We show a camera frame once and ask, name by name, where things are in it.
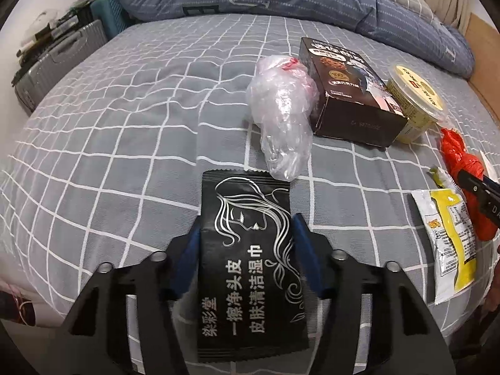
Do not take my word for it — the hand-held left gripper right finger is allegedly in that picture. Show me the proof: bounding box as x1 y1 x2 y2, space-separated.
292 213 458 375

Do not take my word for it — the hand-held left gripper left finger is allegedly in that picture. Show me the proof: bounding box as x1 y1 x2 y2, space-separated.
58 219 204 375

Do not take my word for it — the red plastic bag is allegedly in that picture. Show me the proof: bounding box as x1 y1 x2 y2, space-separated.
441 127 498 242

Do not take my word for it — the yellow white snack packet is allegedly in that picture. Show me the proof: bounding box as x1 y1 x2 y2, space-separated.
412 167 479 305

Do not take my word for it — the black wet wipe packet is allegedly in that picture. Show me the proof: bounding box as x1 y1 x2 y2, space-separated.
196 168 311 364

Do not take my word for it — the yellow lidded yogurt cup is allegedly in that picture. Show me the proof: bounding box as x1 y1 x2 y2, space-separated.
386 64 448 144

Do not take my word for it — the clear plastic bag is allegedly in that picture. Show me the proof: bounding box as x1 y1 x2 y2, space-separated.
245 55 319 182

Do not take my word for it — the wooden headboard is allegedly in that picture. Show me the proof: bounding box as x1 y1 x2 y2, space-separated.
464 12 500 122

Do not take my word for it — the grey checked bed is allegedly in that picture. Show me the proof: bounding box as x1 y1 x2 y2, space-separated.
0 10 500 340

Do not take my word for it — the dark brown cardboard box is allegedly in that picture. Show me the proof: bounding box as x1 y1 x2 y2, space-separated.
299 37 410 149

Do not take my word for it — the grey hard suitcase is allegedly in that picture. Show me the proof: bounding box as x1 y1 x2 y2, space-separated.
15 19 109 116

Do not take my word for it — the teal hard suitcase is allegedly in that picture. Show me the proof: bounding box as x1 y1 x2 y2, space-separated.
91 0 130 40

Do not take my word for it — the dark clutter pile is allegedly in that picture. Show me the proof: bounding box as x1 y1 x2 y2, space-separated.
16 0 122 69

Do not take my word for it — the white bag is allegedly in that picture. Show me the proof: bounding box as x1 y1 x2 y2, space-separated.
24 9 60 44

